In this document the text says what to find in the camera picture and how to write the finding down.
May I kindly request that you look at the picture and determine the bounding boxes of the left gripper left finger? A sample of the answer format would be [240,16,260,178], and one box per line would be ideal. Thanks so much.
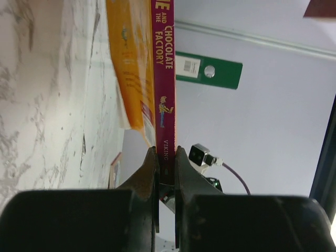
[1,148,159,251]

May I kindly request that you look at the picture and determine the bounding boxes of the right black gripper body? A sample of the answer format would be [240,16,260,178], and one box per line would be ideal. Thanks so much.
[160,177,224,213]

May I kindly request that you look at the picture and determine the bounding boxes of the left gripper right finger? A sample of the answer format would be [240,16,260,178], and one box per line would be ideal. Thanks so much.
[175,147,335,251]

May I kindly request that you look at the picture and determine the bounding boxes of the brown cover book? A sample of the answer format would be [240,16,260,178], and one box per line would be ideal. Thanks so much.
[108,152,122,189]

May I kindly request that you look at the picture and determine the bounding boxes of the yellow Roald Dahl book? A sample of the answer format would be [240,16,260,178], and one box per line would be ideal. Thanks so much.
[106,1,176,186]

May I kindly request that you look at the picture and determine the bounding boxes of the green lever arch binder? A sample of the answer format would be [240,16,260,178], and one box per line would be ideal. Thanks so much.
[175,51,243,90]

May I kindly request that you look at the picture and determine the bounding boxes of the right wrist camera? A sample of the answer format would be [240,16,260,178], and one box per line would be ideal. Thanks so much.
[188,143,223,175]

